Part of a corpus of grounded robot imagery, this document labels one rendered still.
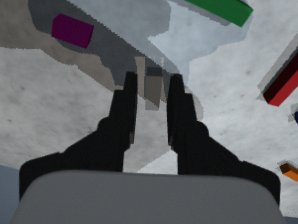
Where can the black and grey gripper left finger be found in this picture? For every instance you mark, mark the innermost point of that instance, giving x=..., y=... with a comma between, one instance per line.
x=103, y=149

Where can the small magenta block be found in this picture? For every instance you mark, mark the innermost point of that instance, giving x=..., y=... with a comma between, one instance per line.
x=72, y=30

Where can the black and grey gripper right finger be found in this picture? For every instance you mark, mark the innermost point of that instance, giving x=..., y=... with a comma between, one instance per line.
x=198, y=153

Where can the orange rod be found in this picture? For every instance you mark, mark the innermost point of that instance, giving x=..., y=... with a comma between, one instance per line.
x=289, y=171

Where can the green rod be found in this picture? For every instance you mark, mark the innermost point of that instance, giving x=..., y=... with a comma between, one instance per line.
x=234, y=11

